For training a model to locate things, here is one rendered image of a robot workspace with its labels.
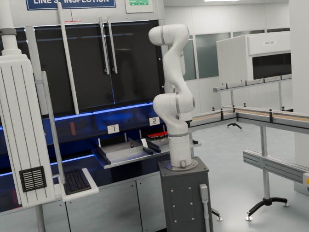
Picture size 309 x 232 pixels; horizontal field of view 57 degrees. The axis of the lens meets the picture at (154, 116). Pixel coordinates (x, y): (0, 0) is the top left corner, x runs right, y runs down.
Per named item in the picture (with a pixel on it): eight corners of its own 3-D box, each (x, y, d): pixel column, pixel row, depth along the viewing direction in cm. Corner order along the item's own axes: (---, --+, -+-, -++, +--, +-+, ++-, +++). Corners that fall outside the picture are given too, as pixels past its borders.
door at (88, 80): (49, 113, 197) (33, 26, 188) (114, 103, 214) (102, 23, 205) (49, 113, 197) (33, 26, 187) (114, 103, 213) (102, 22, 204)
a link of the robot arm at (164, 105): (187, 136, 153) (183, 92, 150) (154, 138, 158) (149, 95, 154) (189, 130, 165) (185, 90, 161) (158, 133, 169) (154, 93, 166)
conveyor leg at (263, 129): (260, 204, 264) (254, 124, 252) (267, 201, 267) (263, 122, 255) (267, 208, 255) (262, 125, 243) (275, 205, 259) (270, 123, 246)
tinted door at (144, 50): (114, 103, 214) (103, 23, 205) (166, 95, 229) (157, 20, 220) (114, 103, 213) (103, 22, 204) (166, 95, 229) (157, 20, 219)
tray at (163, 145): (142, 142, 221) (142, 137, 220) (172, 135, 230) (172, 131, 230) (159, 151, 190) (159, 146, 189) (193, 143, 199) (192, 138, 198)
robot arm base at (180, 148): (201, 168, 155) (198, 135, 152) (167, 173, 153) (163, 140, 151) (194, 158, 173) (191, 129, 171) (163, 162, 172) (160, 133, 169)
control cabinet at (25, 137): (23, 180, 189) (-1, 61, 177) (53, 173, 196) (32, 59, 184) (18, 211, 143) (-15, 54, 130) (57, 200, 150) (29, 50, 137)
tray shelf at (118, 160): (91, 152, 217) (90, 149, 217) (172, 134, 242) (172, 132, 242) (104, 169, 173) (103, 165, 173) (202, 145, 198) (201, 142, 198)
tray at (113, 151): (97, 147, 219) (96, 143, 218) (128, 141, 228) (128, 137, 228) (106, 158, 188) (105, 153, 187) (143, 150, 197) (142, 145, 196)
